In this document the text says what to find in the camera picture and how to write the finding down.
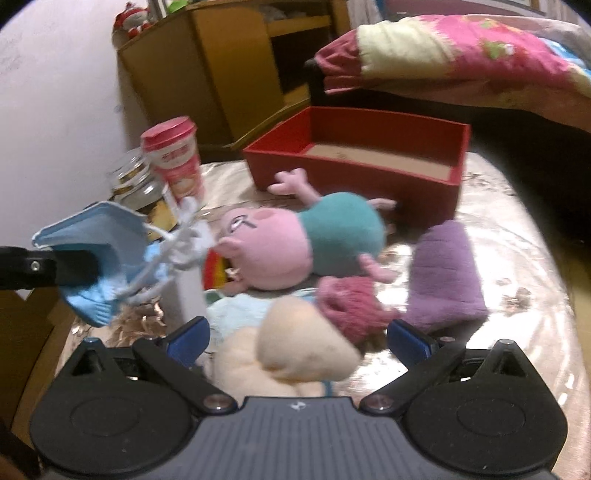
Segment red santa doll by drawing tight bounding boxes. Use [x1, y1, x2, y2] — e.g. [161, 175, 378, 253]
[113, 1, 153, 39]

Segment blue face mask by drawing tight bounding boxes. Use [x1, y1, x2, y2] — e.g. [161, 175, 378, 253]
[31, 195, 216, 328]

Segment purple knit cloth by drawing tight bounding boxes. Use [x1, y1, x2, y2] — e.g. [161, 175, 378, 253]
[405, 220, 488, 333]

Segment cream plush toy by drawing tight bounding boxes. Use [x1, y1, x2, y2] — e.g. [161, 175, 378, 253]
[211, 296, 363, 403]

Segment light blue towel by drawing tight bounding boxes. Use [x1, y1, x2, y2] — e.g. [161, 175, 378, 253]
[204, 292, 320, 351]

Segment rainbow striped item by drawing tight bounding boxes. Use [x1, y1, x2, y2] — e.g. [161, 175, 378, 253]
[202, 250, 230, 290]

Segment glass jar with gold label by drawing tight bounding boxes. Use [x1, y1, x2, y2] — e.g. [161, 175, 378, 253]
[106, 148, 177, 231]

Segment red cardboard box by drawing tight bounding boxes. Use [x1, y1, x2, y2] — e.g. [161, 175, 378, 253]
[243, 106, 471, 230]

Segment floral tablecloth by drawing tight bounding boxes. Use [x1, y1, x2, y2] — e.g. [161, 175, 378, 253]
[57, 151, 591, 480]

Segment wooden cabinet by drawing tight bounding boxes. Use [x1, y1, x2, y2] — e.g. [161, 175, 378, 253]
[117, 1, 351, 163]

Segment pink lidded drink cup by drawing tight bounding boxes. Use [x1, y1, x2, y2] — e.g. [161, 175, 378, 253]
[140, 116, 204, 204]

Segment pink floral quilt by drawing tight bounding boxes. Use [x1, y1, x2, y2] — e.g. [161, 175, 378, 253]
[314, 14, 590, 131]

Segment pink pig plush toy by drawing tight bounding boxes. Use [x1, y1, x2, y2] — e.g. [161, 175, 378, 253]
[213, 168, 397, 296]

